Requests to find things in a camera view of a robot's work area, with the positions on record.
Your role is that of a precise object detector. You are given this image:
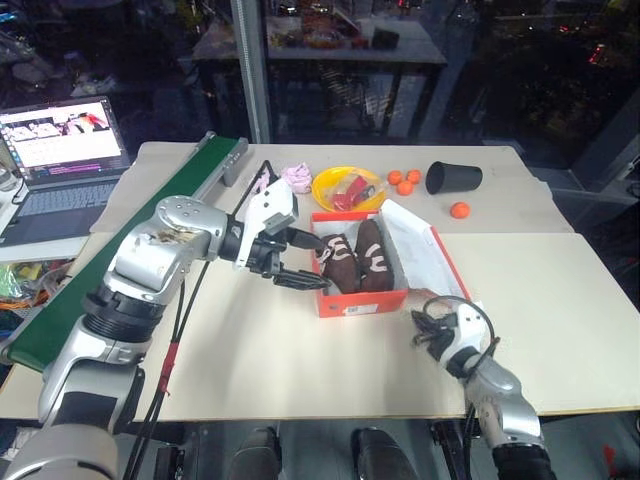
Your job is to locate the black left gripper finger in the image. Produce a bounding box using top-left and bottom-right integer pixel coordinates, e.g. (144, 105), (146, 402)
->
(287, 227), (327, 252)
(272, 268), (333, 293)

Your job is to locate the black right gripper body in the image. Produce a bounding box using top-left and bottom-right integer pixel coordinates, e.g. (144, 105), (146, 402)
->
(427, 319), (462, 365)

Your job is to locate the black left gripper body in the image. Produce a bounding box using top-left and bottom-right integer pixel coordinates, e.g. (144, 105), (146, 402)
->
(247, 227), (297, 279)

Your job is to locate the brown fuzzy shoe white pattern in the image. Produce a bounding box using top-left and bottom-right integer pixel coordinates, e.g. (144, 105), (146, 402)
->
(314, 231), (361, 294)
(355, 218), (394, 293)

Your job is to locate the orange shoe box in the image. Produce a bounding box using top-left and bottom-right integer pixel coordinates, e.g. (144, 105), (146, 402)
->
(309, 198), (484, 320)

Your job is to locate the black box on background table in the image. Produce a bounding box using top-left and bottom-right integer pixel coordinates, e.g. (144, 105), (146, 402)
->
(372, 25), (400, 50)

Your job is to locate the yellow plate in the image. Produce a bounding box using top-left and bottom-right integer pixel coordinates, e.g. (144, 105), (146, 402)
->
(310, 166), (385, 213)

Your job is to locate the pink plush toy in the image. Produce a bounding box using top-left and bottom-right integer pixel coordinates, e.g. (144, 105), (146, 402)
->
(254, 162), (312, 196)

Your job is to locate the clear bag with red items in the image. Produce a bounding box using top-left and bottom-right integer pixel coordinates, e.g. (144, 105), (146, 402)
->
(324, 169), (389, 209)

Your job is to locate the black plastic cup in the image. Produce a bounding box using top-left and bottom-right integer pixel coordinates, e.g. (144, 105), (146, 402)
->
(425, 160), (484, 196)

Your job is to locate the grey metal window pillar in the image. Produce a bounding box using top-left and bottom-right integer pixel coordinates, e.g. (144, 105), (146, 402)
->
(229, 0), (273, 145)

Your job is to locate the dark background table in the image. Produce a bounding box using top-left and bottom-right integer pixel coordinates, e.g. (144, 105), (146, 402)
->
(192, 0), (449, 144)

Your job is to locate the open grey laptop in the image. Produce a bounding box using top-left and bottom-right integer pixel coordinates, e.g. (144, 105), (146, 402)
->
(0, 95), (132, 247)

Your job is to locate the plastic bag of colourful clutter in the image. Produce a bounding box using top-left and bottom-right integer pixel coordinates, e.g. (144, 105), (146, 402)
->
(0, 258), (72, 327)

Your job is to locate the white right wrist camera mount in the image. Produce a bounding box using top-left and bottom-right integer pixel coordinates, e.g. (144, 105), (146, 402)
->
(446, 299), (495, 362)

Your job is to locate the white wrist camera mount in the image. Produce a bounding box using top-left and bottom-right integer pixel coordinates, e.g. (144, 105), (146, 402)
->
(233, 178), (301, 270)
(446, 299), (495, 362)

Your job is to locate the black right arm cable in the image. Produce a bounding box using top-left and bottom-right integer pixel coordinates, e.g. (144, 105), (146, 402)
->
(422, 295), (502, 374)

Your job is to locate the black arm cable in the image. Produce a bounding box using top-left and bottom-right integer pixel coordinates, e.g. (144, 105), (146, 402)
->
(121, 159), (281, 480)
(422, 295), (502, 374)

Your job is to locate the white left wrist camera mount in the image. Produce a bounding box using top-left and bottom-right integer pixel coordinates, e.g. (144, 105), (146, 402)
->
(233, 178), (301, 270)

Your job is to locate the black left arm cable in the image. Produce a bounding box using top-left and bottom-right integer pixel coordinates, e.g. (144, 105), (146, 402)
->
(121, 159), (281, 480)

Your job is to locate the green conveyor belt grey frame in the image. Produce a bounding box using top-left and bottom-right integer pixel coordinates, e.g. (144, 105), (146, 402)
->
(0, 130), (250, 372)

